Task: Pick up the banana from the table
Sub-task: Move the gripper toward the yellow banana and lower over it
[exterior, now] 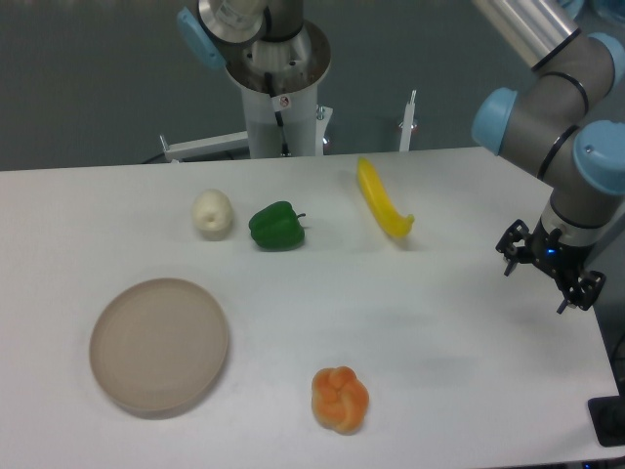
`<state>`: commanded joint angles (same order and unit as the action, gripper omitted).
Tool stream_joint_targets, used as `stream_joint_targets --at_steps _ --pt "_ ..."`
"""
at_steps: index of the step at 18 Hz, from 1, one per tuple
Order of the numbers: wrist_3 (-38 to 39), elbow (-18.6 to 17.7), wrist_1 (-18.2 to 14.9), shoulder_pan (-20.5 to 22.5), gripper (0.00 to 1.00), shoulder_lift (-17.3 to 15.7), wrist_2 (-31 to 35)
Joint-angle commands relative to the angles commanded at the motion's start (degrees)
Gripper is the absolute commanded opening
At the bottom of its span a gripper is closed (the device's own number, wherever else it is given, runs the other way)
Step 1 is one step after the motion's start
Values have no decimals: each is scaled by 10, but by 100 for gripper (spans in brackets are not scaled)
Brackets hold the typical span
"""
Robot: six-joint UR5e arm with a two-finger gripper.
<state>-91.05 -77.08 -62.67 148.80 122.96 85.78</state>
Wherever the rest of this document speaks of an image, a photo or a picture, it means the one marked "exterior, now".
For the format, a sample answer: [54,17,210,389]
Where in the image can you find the white mounting bracket left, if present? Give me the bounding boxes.
[159,131,248,162]

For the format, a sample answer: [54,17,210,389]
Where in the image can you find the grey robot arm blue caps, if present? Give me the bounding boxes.
[177,1,624,310]

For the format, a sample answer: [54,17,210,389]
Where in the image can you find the white upright bracket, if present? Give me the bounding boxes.
[398,89,417,152]

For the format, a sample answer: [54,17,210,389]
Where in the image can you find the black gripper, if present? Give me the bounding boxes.
[495,219,606,314]

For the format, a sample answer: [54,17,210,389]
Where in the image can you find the orange knotted bread roll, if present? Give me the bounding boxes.
[312,366,369,435]

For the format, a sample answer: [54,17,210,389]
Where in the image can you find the beige round plate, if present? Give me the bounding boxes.
[89,277,229,419]

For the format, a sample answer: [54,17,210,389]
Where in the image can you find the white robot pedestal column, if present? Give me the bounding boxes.
[227,21,331,158]

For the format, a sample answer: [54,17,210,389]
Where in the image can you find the black cable on pedestal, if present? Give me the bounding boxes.
[264,71,293,158]

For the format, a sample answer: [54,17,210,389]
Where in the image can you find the green bell pepper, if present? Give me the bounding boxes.
[248,200,305,251]

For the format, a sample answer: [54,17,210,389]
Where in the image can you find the black device table edge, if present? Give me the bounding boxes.
[588,396,624,448]

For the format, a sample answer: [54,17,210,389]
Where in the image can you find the yellow banana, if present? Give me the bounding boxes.
[356,157,414,238]

